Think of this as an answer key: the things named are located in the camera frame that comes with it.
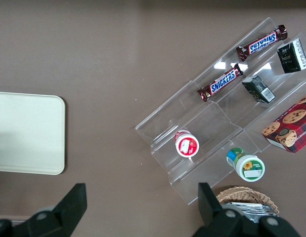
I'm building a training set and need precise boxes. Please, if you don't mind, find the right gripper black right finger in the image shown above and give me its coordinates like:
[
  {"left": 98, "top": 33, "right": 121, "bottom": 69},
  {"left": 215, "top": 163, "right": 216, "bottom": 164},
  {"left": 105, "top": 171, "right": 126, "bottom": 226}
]
[{"left": 191, "top": 182, "right": 300, "bottom": 237}]

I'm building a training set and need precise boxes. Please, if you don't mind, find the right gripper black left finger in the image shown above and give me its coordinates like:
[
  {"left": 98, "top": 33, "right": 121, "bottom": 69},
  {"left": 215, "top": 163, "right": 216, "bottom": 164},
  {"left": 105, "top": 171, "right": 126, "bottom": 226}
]
[{"left": 0, "top": 183, "right": 88, "bottom": 237}]

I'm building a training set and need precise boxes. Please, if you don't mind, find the light wicker basket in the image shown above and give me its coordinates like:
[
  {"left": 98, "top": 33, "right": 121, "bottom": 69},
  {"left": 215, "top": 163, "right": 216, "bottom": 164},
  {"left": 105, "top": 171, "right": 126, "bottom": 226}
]
[{"left": 214, "top": 186, "right": 281, "bottom": 219}]

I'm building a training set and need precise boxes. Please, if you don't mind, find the cream plastic tray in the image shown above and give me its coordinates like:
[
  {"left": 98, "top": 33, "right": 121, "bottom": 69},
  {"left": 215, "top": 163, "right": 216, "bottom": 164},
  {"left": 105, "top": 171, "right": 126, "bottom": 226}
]
[{"left": 0, "top": 91, "right": 66, "bottom": 176}]

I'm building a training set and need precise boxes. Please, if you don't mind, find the aluminium foil container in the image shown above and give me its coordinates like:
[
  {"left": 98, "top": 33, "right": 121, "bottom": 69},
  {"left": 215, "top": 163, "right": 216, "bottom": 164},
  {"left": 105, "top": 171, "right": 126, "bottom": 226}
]
[{"left": 220, "top": 201, "right": 280, "bottom": 224}]

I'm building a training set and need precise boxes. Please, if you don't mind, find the green lid yogurt cup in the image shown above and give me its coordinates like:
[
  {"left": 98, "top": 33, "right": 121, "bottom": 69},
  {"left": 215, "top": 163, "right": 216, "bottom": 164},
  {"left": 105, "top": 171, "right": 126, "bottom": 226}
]
[{"left": 225, "top": 147, "right": 265, "bottom": 183}]

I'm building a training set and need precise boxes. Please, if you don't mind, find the red lid yogurt cup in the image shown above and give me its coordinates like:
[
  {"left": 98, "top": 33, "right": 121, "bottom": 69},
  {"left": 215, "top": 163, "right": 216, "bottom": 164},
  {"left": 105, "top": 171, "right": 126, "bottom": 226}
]
[{"left": 174, "top": 129, "right": 200, "bottom": 158}]

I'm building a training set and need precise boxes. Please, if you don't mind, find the clear acrylic step display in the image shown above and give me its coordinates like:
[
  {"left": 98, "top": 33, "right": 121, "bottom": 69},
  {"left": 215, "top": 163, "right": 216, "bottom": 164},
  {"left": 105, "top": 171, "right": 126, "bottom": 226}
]
[{"left": 134, "top": 17, "right": 306, "bottom": 206}]

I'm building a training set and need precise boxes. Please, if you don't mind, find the red tartan cookie box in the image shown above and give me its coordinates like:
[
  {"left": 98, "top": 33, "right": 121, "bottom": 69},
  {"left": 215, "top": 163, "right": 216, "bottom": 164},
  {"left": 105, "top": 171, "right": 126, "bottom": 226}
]
[{"left": 262, "top": 90, "right": 306, "bottom": 155}]

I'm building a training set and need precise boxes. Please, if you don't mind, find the small black carton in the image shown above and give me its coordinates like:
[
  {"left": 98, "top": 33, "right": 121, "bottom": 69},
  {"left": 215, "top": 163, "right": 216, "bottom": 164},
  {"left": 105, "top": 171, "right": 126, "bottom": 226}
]
[
  {"left": 276, "top": 39, "right": 306, "bottom": 75},
  {"left": 241, "top": 75, "right": 276, "bottom": 104}
]

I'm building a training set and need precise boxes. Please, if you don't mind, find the Snickers chocolate bar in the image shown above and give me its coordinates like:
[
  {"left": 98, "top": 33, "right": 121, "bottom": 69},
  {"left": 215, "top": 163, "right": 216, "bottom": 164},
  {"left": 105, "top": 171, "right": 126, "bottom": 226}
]
[
  {"left": 235, "top": 24, "right": 289, "bottom": 63},
  {"left": 197, "top": 62, "right": 244, "bottom": 103}
]

